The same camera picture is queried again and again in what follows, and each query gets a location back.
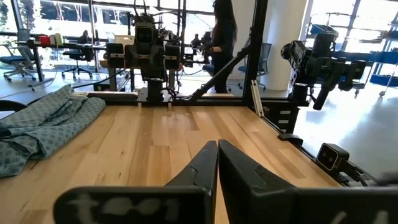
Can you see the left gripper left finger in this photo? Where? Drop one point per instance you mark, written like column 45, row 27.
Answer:
column 192, row 199

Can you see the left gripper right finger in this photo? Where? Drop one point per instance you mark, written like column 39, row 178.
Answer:
column 255, row 199

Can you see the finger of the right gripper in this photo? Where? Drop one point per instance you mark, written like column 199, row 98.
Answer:
column 147, row 70
column 158, row 70

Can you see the black background robot arm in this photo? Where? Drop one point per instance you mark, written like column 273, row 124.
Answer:
column 323, row 65

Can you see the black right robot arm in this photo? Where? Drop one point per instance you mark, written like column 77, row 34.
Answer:
column 155, row 90

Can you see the black office chair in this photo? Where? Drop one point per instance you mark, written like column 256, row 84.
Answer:
column 77, row 54

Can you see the dark office desk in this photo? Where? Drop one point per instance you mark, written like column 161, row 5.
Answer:
column 62, row 46

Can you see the black table clamp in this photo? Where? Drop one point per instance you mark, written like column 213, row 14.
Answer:
column 290, row 138

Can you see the person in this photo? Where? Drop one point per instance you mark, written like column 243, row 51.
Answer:
column 224, row 40

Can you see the pale green container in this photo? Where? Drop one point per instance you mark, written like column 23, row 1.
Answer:
column 59, row 39

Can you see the black control box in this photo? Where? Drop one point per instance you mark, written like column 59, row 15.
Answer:
column 280, row 118

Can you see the red container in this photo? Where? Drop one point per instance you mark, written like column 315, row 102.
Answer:
column 44, row 41

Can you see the grey mesh office chair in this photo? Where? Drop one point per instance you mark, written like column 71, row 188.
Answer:
column 264, row 59

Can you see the grey blue office chair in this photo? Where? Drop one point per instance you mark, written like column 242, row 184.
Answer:
column 15, row 59

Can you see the teal patterned cloth gown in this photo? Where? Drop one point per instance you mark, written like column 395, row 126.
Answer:
column 40, row 130

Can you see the blue storage cart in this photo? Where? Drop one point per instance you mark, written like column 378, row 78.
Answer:
column 385, row 57

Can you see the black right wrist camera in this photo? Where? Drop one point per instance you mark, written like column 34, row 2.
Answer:
column 144, row 34

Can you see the black table-level camera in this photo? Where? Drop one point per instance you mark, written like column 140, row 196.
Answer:
column 329, row 157

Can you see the silver metal bracket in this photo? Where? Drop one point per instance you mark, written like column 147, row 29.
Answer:
column 257, row 99

